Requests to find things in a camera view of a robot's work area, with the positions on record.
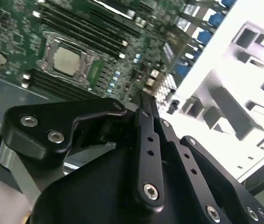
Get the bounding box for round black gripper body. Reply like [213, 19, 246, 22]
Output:
[30, 148, 207, 224]

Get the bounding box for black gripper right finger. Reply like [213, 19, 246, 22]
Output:
[148, 93, 264, 224]

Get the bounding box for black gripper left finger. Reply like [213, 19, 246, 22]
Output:
[0, 92, 167, 212]

